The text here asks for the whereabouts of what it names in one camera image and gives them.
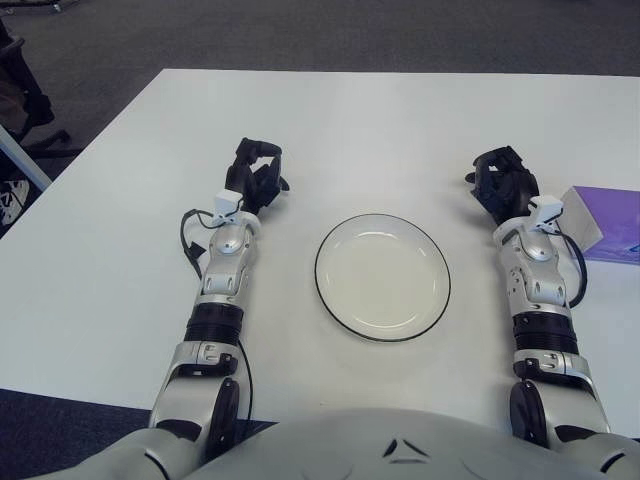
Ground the silver robot torso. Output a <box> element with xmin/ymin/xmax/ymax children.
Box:
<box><xmin>79</xmin><ymin>407</ymin><xmax>640</xmax><ymax>480</ymax></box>

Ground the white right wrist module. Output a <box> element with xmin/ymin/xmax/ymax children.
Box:
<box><xmin>529</xmin><ymin>195</ymin><xmax>564</xmax><ymax>232</ymax></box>

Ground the grey neighbouring table edge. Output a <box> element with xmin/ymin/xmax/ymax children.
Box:
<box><xmin>0</xmin><ymin>122</ymin><xmax>54</xmax><ymax>191</ymax></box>

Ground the white plate with black rim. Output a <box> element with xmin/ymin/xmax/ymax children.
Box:
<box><xmin>313</xmin><ymin>213</ymin><xmax>453</xmax><ymax>344</ymax></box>

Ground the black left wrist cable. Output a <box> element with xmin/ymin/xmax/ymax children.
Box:
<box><xmin>179</xmin><ymin>207</ymin><xmax>236</xmax><ymax>294</ymax></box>

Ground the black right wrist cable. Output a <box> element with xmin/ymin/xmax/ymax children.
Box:
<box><xmin>554</xmin><ymin>227</ymin><xmax>589</xmax><ymax>307</ymax></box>

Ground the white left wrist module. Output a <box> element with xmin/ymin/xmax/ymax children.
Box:
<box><xmin>213</xmin><ymin>189</ymin><xmax>244</xmax><ymax>224</ymax></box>

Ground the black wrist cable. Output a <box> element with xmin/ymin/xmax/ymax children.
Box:
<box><xmin>554</xmin><ymin>227</ymin><xmax>589</xmax><ymax>307</ymax></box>
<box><xmin>179</xmin><ymin>207</ymin><xmax>236</xmax><ymax>294</ymax></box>

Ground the purple tissue paper pack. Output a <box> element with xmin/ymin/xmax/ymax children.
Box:
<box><xmin>559</xmin><ymin>185</ymin><xmax>640</xmax><ymax>264</ymax></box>

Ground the white and black sneaker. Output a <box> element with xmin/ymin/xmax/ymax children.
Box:
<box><xmin>0</xmin><ymin>178</ymin><xmax>31</xmax><ymax>226</ymax></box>

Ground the black office chair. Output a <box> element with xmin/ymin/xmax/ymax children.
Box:
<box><xmin>0</xmin><ymin>37</ymin><xmax>71</xmax><ymax>151</ymax></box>

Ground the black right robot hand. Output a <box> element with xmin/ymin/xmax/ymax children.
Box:
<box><xmin>463</xmin><ymin>144</ymin><xmax>541</xmax><ymax>226</ymax></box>

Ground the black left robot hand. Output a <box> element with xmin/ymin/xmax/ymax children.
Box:
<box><xmin>223</xmin><ymin>136</ymin><xmax>292</xmax><ymax>217</ymax></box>

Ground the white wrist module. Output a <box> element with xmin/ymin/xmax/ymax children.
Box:
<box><xmin>529</xmin><ymin>195</ymin><xmax>564</xmax><ymax>232</ymax></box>
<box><xmin>213</xmin><ymin>189</ymin><xmax>244</xmax><ymax>224</ymax></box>

